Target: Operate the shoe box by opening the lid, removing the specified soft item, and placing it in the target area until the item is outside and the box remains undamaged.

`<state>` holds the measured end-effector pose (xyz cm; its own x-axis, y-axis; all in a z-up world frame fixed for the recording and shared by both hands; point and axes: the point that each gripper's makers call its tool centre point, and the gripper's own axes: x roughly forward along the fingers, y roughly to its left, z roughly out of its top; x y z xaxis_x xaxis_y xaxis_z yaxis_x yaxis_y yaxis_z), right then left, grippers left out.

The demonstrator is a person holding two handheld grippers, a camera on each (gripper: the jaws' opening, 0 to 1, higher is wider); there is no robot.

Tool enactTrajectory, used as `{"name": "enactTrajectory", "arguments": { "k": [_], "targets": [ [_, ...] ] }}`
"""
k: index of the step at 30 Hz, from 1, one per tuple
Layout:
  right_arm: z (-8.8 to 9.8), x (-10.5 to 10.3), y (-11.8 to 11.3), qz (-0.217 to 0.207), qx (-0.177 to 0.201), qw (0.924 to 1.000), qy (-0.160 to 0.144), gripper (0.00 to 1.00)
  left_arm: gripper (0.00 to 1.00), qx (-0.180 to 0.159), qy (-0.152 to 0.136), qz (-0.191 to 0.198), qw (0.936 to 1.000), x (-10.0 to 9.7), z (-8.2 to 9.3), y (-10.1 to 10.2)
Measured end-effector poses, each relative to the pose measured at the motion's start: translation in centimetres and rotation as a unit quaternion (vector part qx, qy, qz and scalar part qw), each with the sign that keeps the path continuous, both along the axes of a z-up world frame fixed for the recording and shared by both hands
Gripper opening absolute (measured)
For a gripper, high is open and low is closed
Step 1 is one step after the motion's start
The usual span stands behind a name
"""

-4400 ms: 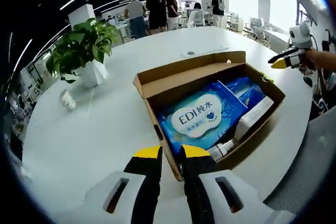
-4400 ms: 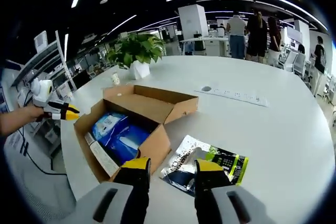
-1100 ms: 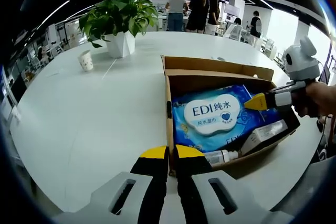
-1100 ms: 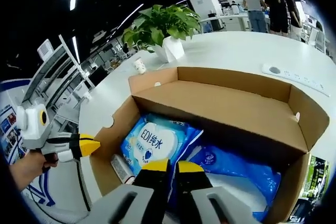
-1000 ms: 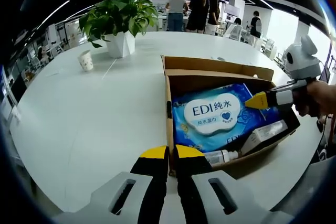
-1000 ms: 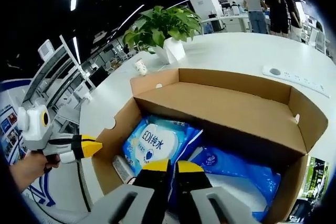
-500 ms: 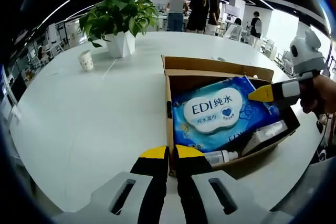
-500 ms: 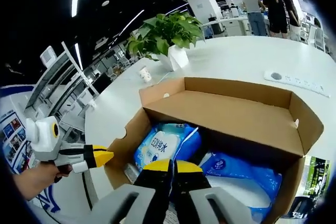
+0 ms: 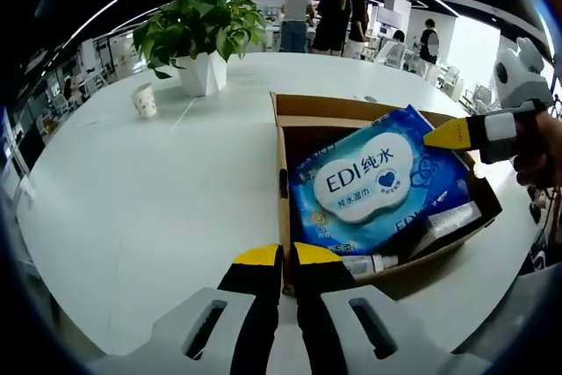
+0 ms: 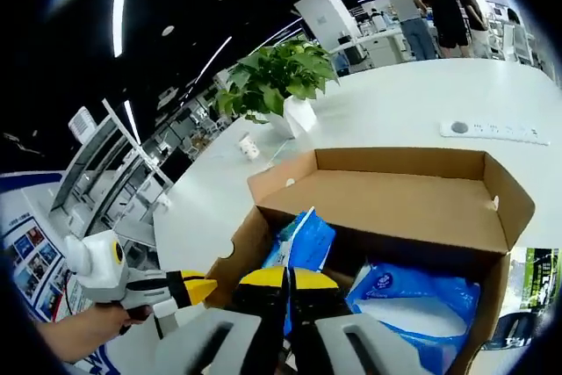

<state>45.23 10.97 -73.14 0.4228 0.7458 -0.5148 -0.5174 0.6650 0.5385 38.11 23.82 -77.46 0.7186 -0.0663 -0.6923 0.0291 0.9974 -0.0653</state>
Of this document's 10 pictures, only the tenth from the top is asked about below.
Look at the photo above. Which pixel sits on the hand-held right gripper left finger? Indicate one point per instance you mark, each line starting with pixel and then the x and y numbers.
pixel 259 305

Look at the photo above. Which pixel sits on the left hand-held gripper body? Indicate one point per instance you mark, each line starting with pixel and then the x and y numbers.
pixel 101 265

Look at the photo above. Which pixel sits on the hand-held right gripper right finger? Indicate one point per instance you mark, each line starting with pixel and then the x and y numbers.
pixel 316 305

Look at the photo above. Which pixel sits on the blue wet wipes soft pack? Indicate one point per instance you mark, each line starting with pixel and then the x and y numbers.
pixel 307 239

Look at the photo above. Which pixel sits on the blue tissue soft pack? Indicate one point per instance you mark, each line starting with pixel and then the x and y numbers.
pixel 412 305

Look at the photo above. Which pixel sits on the brown cardboard shoe box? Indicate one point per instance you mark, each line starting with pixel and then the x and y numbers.
pixel 395 199

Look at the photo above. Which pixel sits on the green black soft pouch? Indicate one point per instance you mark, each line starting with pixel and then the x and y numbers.
pixel 540 278

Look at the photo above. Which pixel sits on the person's left hand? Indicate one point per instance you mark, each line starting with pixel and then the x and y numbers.
pixel 112 315

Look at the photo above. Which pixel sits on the small white object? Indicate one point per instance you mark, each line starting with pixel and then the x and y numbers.
pixel 164 203

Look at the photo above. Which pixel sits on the grey metal shelving rack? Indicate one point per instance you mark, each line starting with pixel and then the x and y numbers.
pixel 88 173

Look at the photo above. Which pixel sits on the white slatted device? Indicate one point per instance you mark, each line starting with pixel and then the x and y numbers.
pixel 82 122

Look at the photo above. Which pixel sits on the white paper cup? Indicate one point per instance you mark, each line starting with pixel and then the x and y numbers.
pixel 249 148

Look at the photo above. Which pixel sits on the potted green plant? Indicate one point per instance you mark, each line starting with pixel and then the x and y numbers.
pixel 281 72

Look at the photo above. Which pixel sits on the waste bin blue liner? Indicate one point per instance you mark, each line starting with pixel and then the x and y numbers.
pixel 342 64

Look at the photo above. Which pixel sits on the curved ceiling light strip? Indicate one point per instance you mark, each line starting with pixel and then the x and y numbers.
pixel 120 19

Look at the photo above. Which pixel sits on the white power strip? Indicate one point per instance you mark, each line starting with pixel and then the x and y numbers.
pixel 496 131

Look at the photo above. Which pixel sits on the white office desk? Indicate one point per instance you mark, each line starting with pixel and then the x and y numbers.
pixel 377 39

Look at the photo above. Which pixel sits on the white square pillar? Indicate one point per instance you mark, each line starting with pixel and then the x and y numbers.
pixel 327 17

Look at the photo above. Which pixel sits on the white office chair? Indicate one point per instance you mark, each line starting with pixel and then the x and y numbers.
pixel 518 43

